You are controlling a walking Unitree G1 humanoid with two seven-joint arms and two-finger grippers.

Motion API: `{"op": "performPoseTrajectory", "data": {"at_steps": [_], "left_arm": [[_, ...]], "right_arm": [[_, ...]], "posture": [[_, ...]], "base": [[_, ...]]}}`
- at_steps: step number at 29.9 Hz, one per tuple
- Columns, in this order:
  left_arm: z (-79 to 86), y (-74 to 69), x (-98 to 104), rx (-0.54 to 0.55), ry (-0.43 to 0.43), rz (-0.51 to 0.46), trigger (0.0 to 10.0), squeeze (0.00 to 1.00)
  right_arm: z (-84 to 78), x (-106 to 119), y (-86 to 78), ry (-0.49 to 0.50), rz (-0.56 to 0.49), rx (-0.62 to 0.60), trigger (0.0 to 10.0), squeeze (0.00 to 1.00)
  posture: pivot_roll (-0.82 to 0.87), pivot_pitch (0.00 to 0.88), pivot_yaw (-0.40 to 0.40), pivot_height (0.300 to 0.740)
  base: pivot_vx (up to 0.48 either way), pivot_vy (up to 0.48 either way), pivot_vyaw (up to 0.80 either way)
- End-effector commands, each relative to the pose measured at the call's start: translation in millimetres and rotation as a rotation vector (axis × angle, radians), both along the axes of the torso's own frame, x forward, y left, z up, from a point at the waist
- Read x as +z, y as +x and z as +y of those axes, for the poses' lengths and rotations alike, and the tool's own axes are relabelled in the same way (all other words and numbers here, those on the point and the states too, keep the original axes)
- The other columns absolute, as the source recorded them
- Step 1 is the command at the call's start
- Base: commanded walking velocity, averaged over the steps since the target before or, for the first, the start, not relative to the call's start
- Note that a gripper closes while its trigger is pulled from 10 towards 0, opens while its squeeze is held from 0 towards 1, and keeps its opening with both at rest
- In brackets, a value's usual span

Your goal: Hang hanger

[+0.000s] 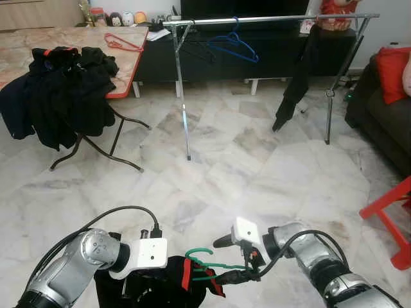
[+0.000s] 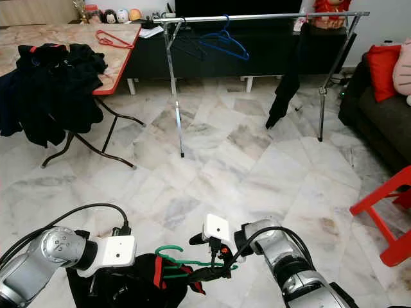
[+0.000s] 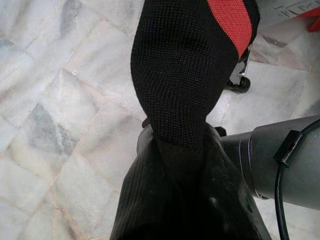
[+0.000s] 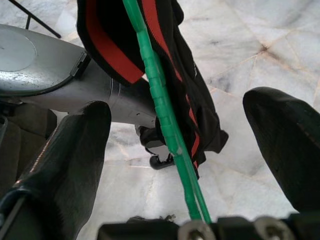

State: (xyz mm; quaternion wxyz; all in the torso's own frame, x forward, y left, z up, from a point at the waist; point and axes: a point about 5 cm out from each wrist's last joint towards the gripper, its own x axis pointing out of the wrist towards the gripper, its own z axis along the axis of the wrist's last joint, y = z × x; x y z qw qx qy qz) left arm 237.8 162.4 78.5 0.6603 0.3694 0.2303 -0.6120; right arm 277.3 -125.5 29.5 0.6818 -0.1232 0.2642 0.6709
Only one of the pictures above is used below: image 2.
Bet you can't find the green plastic hanger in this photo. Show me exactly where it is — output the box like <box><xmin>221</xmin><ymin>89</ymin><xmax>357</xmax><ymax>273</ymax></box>
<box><xmin>154</xmin><ymin>245</ymin><xmax>238</xmax><ymax>280</ymax></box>

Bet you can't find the black garment red trim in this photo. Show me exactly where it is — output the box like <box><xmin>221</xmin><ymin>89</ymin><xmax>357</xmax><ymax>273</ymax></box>
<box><xmin>66</xmin><ymin>252</ymin><xmax>206</xmax><ymax>308</ymax></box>

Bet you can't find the black clothes pile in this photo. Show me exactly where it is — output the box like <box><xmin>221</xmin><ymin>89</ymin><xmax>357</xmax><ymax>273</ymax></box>
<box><xmin>0</xmin><ymin>44</ymin><xmax>109</xmax><ymax>148</ymax></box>

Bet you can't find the blue plastic hanger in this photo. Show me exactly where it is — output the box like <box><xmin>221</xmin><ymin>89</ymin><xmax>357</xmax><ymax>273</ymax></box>
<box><xmin>198</xmin><ymin>15</ymin><xmax>251</xmax><ymax>62</ymax></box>

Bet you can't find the dark thin hanger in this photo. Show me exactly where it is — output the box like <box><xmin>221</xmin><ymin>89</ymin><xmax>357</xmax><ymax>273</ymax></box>
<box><xmin>170</xmin><ymin>26</ymin><xmax>207</xmax><ymax>62</ymax></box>

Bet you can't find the red plastic hanger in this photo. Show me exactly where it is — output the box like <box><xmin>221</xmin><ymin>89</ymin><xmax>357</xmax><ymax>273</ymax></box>
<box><xmin>96</xmin><ymin>30</ymin><xmax>136</xmax><ymax>50</ymax></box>

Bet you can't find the red plastic stool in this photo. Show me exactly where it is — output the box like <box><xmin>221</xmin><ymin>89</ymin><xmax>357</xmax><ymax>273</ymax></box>
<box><xmin>350</xmin><ymin>166</ymin><xmax>411</xmax><ymax>268</ymax></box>

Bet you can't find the black t-shirt green logo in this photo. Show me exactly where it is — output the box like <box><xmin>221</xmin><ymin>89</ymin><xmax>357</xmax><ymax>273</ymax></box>
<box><xmin>265</xmin><ymin>24</ymin><xmax>302</xmax><ymax>129</ymax></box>

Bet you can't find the black TV console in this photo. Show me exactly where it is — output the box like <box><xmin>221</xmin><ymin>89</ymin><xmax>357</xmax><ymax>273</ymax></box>
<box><xmin>122</xmin><ymin>22</ymin><xmax>357</xmax><ymax>81</ymax></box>

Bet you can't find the dark brown fabric sofa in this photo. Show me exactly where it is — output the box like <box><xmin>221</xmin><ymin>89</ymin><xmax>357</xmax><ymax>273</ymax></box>
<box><xmin>338</xmin><ymin>51</ymin><xmax>411</xmax><ymax>174</ymax></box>

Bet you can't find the white paper stack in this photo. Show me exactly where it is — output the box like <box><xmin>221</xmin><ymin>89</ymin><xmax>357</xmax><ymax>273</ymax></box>
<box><xmin>138</xmin><ymin>24</ymin><xmax>164</xmax><ymax>38</ymax></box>

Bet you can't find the dark navy garment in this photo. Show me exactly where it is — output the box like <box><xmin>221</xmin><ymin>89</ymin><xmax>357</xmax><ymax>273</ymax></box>
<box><xmin>0</xmin><ymin>69</ymin><xmax>34</xmax><ymax>137</ymax></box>

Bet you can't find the black flat television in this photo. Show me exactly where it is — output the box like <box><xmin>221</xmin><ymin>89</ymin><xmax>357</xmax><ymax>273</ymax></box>
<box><xmin>175</xmin><ymin>0</ymin><xmax>319</xmax><ymax>18</ymax></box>

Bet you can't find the black round plush toy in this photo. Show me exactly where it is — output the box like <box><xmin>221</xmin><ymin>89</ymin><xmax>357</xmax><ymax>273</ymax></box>
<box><xmin>101</xmin><ymin>9</ymin><xmax>118</xmax><ymax>24</ymax></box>

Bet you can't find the black shirt red collar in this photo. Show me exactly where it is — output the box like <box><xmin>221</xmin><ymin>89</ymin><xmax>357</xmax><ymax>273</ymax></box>
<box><xmin>29</xmin><ymin>44</ymin><xmax>78</xmax><ymax>68</ymax></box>

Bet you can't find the red cushion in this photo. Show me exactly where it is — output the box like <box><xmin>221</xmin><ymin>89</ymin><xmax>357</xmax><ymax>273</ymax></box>
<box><xmin>367</xmin><ymin>44</ymin><xmax>404</xmax><ymax>103</ymax></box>

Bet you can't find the red lid jar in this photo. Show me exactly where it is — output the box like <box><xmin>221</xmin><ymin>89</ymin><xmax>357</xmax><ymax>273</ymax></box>
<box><xmin>85</xmin><ymin>4</ymin><xmax>102</xmax><ymax>24</ymax></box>

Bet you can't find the gold trophy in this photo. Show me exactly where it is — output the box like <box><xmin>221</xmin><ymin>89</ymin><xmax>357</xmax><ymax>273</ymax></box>
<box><xmin>74</xmin><ymin>0</ymin><xmax>89</xmax><ymax>24</ymax></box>

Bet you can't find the red robed figurine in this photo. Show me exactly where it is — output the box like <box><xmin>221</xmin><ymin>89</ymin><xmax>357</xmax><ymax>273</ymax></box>
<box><xmin>313</xmin><ymin>0</ymin><xmax>354</xmax><ymax>30</ymax></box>

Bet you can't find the light wood cabinet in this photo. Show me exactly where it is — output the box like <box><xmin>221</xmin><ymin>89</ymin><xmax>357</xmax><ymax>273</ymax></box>
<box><xmin>0</xmin><ymin>0</ymin><xmax>83</xmax><ymax>28</ymax></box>

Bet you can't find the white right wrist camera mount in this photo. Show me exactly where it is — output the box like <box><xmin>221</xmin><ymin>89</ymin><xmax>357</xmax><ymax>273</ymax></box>
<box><xmin>202</xmin><ymin>213</ymin><xmax>234</xmax><ymax>248</ymax></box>

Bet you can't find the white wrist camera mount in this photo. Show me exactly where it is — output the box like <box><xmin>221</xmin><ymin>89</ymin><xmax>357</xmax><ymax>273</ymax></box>
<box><xmin>202</xmin><ymin>213</ymin><xmax>234</xmax><ymax>248</ymax></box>
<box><xmin>77</xmin><ymin>234</ymin><xmax>137</xmax><ymax>278</ymax></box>

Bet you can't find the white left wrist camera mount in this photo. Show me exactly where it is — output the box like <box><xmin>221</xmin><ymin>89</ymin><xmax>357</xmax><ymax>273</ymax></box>
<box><xmin>77</xmin><ymin>234</ymin><xmax>137</xmax><ymax>278</ymax></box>

